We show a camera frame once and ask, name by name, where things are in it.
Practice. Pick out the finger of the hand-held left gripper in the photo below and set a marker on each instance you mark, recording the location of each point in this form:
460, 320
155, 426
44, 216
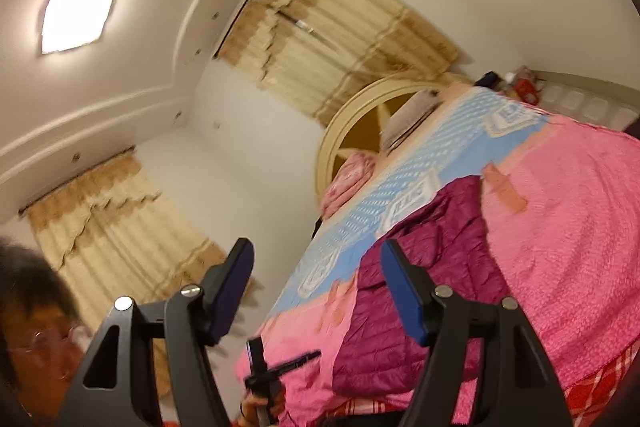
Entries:
297, 359
255, 357

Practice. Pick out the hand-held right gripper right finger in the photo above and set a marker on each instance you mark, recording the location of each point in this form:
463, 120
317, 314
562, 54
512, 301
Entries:
405, 292

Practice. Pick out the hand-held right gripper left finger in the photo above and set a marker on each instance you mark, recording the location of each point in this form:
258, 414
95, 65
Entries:
232, 292

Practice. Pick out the magenta puffer jacket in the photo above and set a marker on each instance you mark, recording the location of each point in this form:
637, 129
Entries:
440, 257

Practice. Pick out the person's left hand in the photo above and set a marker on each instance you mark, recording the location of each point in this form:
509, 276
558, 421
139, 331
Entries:
247, 413

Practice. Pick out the folded pink floral quilt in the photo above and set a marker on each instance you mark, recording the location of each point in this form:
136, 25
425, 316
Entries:
347, 184

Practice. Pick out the beige curtain with valance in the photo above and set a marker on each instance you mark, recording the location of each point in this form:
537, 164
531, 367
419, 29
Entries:
110, 227
330, 32

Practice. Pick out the bed with pink blue cover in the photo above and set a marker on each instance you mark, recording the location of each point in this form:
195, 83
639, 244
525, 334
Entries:
560, 227

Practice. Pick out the striped pillow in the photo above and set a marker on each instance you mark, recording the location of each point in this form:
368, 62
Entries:
410, 119

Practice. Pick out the cream round headboard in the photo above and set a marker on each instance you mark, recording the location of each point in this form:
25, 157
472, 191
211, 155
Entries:
345, 127

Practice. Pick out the eyeglasses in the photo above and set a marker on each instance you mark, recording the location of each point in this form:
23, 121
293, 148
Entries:
35, 337

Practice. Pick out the person's head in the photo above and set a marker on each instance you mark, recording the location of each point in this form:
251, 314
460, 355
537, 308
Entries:
35, 357

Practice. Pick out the dark bedside item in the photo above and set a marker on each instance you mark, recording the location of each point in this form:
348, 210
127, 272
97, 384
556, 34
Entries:
487, 80

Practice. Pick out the red container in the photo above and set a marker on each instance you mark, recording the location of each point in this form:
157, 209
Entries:
526, 91

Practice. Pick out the white panelled furniture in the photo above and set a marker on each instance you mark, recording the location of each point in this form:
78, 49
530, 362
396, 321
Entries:
590, 99

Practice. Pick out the recessed ceiling spotlights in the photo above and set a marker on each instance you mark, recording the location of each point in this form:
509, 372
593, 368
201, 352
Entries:
216, 14

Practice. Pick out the square ceiling light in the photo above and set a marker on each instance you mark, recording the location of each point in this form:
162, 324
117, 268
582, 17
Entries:
77, 12

